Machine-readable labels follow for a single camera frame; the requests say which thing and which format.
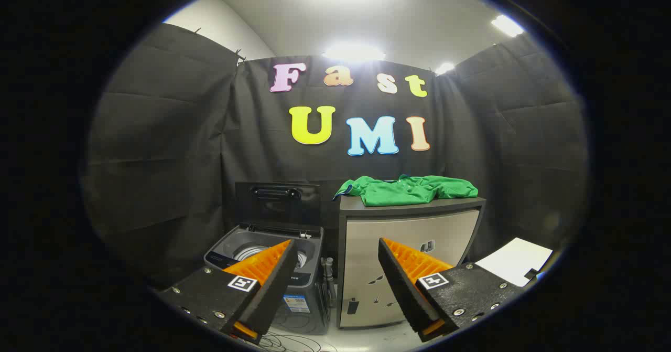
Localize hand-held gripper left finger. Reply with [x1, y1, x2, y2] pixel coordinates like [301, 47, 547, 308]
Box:
[157, 239, 300, 345]

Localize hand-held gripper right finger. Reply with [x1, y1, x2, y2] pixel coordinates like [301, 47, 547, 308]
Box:
[377, 238, 525, 342]

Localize grey washing machine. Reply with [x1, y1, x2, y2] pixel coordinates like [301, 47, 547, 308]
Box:
[203, 224, 333, 336]

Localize dark washing machine lid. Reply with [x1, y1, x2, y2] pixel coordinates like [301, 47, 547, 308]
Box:
[234, 181, 322, 232]

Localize green polo shirt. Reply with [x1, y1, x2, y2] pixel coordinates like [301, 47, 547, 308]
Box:
[333, 174, 479, 207]

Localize silver cabinet with dark top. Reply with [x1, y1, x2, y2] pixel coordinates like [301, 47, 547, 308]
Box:
[335, 195, 487, 329]

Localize white paper sheet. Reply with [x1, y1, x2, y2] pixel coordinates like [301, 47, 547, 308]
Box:
[474, 238, 554, 287]

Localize ceiling light panel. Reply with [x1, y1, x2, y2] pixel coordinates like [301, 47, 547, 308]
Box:
[491, 15, 525, 38]
[322, 42, 386, 63]

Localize black floor cables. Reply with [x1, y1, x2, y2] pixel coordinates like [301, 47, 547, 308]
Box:
[252, 330, 337, 352]

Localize grey drain hose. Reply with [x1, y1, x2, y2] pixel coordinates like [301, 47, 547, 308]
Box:
[322, 257, 337, 296]

